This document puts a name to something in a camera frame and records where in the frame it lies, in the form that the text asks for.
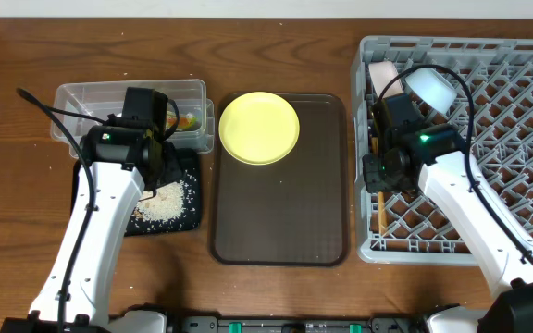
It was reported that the wooden chopstick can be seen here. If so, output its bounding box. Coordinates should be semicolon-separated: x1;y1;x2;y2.
371;137;388;236

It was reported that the cooked rice pile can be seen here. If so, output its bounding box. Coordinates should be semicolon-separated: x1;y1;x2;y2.
133;180;185;221

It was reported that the green snack wrapper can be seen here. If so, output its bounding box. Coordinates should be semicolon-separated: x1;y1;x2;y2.
166;111;199;131

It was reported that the light blue bowl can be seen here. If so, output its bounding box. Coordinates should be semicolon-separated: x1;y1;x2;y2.
405;68;457;114

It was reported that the pink round bowl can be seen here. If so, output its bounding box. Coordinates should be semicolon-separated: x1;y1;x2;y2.
368;61;404;97

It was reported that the yellow round plate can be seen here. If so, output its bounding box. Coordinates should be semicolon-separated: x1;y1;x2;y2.
218;92;300;166

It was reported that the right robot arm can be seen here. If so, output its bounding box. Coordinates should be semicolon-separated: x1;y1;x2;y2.
363;93;533;332

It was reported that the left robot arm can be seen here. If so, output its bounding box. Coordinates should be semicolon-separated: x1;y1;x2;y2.
1;87;178;332

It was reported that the grey plastic dishwasher rack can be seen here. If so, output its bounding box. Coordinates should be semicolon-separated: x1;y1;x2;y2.
351;36;533;265

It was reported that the lower clear plastic bin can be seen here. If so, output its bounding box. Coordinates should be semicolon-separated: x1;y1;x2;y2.
54;98;215;154

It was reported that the clear plastic bin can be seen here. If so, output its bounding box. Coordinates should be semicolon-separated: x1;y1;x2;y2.
54;98;215;154
54;79;209;138

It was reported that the black rectangular tray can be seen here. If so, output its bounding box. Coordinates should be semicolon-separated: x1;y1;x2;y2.
68;149;202;241

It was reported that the upper clear plastic bin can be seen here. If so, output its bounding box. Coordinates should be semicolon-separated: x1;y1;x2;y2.
54;79;209;138

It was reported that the dark brown serving tray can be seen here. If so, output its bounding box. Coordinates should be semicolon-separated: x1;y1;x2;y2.
209;93;350;267

